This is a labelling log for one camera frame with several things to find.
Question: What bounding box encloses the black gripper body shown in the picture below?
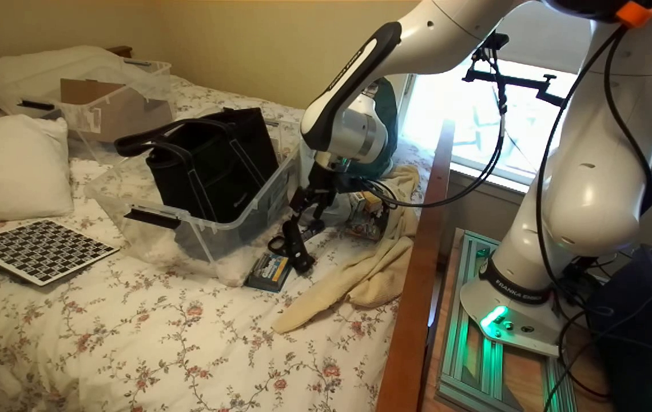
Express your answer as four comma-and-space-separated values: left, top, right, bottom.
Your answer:
288, 162, 338, 227

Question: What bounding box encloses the black remote control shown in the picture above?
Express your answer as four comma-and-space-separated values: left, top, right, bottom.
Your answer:
284, 220, 313, 275

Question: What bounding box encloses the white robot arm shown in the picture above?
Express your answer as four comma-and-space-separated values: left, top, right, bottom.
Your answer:
292, 0, 652, 357

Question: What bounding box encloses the teal fabric bag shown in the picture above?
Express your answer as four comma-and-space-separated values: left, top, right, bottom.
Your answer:
363, 79, 399, 179

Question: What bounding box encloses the black fabric bag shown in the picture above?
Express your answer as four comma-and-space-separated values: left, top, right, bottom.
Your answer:
115, 108, 279, 223

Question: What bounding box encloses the colourful snack packet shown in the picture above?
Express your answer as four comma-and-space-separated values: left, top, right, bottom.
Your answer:
346, 204, 389, 242

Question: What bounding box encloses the small black device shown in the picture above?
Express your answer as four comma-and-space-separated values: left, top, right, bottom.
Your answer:
268, 235, 288, 257

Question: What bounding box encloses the dark battery pack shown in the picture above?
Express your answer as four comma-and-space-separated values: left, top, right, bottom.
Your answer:
245, 254, 291, 294

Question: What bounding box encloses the cream cloth towel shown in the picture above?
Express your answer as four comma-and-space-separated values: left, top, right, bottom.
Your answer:
272, 162, 423, 337

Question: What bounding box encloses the clear plastic bin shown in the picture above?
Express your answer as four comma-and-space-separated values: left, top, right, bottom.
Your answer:
121, 146, 303, 266

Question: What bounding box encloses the cardboard box in bin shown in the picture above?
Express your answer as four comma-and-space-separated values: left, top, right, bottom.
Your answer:
57, 79, 172, 143

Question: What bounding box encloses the wooden bed footboard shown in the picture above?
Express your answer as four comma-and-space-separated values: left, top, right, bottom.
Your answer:
375, 116, 457, 412

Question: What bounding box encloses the floral bed sheet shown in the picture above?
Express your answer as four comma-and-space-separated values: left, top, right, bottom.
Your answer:
0, 156, 399, 412

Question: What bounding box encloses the black white calibration board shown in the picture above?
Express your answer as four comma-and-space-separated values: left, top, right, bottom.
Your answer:
0, 220, 115, 286

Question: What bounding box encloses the white pillow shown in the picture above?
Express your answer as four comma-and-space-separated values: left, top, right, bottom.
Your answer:
0, 115, 71, 220

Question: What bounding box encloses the white plastic sheet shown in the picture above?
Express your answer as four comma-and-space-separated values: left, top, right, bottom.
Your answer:
0, 45, 172, 116

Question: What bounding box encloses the dark blue container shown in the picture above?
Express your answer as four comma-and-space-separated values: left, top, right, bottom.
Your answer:
589, 249, 652, 412

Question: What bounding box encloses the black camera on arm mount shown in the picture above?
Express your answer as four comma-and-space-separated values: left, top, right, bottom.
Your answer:
463, 33, 564, 105

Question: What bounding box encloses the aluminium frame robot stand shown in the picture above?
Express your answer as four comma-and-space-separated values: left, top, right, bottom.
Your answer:
434, 232, 578, 412

